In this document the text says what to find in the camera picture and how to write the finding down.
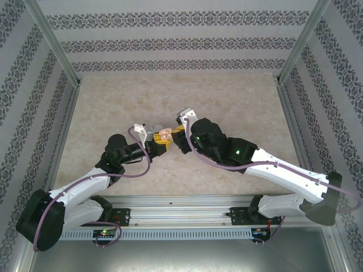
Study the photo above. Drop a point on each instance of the pink earbud charging case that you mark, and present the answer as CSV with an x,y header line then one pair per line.
x,y
166,134

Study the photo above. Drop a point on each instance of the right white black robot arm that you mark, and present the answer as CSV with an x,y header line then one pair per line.
x,y
283,175

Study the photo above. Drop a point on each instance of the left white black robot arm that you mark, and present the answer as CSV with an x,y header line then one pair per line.
x,y
85,184

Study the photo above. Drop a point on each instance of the grey sheet metal panel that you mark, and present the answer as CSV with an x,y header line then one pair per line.
x,y
181,255

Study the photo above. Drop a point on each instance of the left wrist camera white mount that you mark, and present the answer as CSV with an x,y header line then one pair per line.
x,y
149,133

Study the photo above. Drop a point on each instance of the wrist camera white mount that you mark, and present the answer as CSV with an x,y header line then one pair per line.
x,y
189,116
149,133

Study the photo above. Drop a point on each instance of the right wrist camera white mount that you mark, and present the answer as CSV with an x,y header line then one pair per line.
x,y
189,116

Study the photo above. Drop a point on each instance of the aluminium side rail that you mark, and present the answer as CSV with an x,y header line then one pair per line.
x,y
63,127
295,113

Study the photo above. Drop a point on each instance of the aluminium mounting rail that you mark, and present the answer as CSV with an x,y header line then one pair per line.
x,y
181,212

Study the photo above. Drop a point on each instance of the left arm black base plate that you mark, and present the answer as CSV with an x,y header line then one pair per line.
x,y
124,216

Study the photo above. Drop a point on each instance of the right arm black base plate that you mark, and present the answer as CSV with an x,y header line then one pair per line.
x,y
236,216

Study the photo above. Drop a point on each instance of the aluminium frame post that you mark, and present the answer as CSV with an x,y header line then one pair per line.
x,y
56,48
300,42

